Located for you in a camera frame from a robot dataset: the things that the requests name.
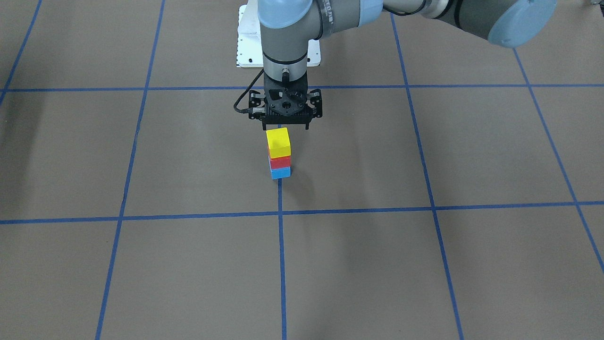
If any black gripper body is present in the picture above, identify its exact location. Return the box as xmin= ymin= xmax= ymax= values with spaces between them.
xmin=261 ymin=73 xmax=313 ymax=131

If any yellow foam block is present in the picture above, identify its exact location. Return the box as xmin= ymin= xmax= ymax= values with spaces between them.
xmin=266 ymin=127 xmax=292 ymax=159

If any red foam block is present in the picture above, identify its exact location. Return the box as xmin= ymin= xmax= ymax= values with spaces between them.
xmin=269 ymin=155 xmax=292 ymax=170

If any blue foam block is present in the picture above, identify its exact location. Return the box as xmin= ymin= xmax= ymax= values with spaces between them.
xmin=270 ymin=167 xmax=292 ymax=180

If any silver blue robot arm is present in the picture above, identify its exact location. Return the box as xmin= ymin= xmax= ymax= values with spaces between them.
xmin=243 ymin=0 xmax=557 ymax=129

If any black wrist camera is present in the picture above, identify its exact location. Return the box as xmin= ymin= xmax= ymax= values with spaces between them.
xmin=246 ymin=90 xmax=323 ymax=125

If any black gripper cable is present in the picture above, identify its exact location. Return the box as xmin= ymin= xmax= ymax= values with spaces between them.
xmin=234 ymin=68 xmax=266 ymax=115

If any white pedestal base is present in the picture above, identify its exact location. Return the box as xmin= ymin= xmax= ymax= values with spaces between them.
xmin=236 ymin=4 xmax=322 ymax=68

